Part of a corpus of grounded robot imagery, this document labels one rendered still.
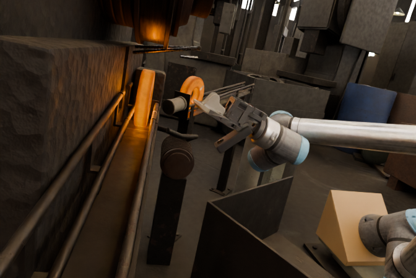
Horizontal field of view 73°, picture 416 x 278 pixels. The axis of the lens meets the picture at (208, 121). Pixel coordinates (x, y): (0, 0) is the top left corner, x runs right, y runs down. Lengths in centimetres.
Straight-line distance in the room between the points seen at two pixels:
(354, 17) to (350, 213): 299
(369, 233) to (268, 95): 177
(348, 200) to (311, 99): 188
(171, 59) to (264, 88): 121
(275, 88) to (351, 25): 155
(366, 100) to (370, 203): 244
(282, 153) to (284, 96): 222
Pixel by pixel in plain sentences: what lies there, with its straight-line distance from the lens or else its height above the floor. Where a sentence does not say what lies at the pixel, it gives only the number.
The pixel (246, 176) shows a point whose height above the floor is 30.
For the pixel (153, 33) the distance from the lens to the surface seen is 66.
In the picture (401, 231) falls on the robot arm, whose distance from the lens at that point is 144.
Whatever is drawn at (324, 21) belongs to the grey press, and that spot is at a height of 158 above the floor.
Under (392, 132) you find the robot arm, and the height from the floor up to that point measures 78.
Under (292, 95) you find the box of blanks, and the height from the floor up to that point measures 64.
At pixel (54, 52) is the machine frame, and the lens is 30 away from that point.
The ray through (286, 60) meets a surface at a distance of 463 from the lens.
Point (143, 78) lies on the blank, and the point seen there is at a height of 80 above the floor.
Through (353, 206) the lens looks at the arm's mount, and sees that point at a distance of 160.
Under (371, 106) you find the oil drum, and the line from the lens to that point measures 400.
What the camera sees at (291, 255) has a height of 60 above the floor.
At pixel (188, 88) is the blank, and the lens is 115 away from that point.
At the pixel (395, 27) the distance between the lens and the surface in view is 597.
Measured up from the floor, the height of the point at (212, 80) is 58.
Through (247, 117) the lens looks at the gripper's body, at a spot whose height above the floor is 74.
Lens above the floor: 90
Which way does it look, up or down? 14 degrees down
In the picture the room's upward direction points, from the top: 12 degrees clockwise
